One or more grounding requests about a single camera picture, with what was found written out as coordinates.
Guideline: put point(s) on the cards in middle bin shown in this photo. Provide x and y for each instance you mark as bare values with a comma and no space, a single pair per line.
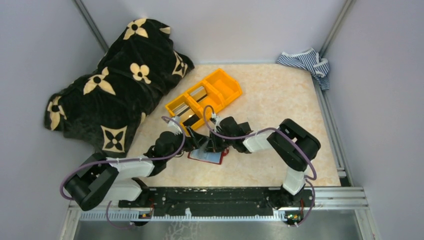
198,94

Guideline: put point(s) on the yellow plastic bin right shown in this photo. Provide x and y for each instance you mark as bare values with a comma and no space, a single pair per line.
225,85

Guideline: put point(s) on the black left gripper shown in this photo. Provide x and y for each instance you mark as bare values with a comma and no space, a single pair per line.
196,141

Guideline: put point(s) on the yellow plastic bin left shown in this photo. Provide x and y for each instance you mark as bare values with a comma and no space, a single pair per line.
195,107

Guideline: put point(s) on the cards in bin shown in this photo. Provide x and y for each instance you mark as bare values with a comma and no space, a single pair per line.
187,116
198,94

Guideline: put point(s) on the cards in left bin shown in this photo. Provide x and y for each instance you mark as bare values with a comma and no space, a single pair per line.
187,116

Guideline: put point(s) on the aluminium frame rail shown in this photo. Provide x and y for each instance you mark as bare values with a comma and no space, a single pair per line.
323,198

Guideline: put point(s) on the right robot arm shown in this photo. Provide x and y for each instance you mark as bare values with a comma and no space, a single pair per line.
296,146

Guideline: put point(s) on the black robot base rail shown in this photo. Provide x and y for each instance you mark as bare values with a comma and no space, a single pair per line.
218,201

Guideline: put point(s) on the yellow plastic bin middle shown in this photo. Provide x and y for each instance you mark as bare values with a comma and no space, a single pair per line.
214,98

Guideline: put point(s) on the black card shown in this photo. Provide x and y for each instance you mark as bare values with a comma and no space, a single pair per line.
245,127

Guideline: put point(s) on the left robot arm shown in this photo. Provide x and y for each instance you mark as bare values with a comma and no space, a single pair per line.
102,179

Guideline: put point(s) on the red leather card holder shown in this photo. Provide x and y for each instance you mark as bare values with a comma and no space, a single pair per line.
208,157

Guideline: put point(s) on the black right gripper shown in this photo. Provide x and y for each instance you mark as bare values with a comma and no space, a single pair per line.
215,146

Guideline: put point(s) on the yellow plastic bin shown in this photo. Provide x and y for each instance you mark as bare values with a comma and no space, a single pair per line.
195,107
225,85
214,98

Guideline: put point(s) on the blue white striped cloth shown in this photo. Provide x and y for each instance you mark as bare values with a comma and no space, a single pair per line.
311,61

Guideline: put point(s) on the black floral blanket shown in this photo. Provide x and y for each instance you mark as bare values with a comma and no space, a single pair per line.
105,108

